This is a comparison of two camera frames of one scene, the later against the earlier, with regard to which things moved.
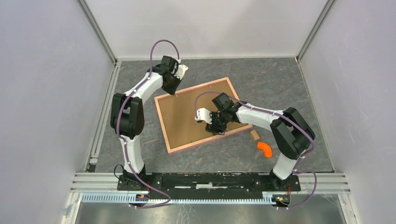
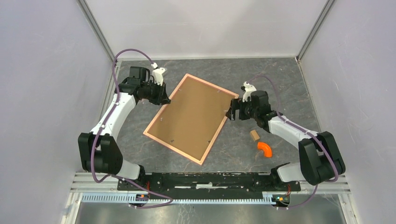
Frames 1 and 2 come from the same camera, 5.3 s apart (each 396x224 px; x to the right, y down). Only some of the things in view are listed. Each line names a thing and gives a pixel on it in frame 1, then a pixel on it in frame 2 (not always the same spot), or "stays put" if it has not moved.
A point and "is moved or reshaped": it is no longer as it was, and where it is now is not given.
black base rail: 213,185 stays put
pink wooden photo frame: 180,129 is moved or reshaped
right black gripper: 212,128 to 236,104
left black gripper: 172,91 to 162,98
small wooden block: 254,136 stays put
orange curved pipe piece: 266,148 stays put
